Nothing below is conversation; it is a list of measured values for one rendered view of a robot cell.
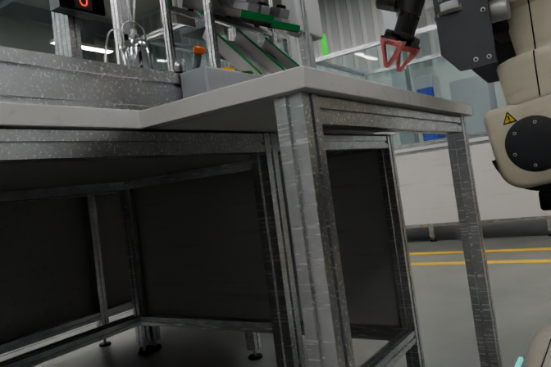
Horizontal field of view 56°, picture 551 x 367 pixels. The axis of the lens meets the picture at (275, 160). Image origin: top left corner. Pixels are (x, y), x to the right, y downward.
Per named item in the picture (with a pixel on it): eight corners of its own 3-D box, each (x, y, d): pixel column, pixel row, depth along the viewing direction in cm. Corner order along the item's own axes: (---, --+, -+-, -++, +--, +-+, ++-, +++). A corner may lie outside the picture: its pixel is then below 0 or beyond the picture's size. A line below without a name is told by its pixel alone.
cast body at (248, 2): (257, 15, 148) (262, -9, 146) (246, 13, 145) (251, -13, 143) (239, 12, 153) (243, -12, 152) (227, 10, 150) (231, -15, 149)
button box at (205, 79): (270, 101, 117) (266, 74, 117) (208, 95, 99) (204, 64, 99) (246, 107, 120) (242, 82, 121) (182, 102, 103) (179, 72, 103)
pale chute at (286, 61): (312, 92, 163) (319, 80, 161) (284, 91, 154) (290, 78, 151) (261, 48, 178) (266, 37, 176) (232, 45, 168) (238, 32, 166)
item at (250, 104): (473, 115, 140) (471, 105, 140) (306, 87, 66) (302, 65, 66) (265, 152, 179) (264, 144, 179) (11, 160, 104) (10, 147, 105)
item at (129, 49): (166, 104, 226) (155, 20, 228) (140, 101, 214) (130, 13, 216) (144, 110, 234) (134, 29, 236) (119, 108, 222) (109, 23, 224)
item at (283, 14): (289, 29, 162) (293, 6, 160) (280, 28, 159) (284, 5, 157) (270, 26, 167) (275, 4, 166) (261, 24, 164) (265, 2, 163)
